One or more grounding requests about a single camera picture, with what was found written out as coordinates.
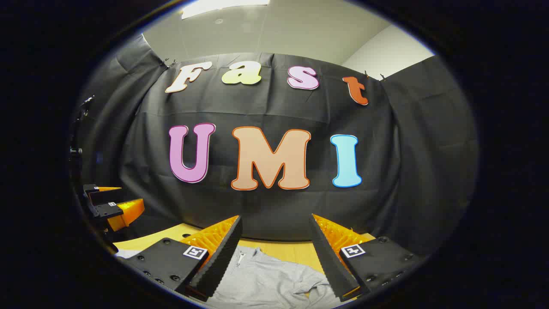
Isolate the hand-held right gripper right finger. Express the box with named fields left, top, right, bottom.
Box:
left=308, top=213, right=423, bottom=302

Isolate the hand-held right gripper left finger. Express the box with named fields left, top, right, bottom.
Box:
left=122, top=215, right=243, bottom=301

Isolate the grey sweatshirt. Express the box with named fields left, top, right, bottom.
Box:
left=115, top=245, right=348, bottom=309

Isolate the black stand with clamp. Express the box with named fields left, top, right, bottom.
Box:
left=69, top=95, right=95, bottom=157

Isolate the black backdrop cloth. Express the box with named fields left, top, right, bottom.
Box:
left=71, top=34, right=479, bottom=258

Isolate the ceiling light panel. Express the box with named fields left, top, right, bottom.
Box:
left=181, top=0, right=271, bottom=20

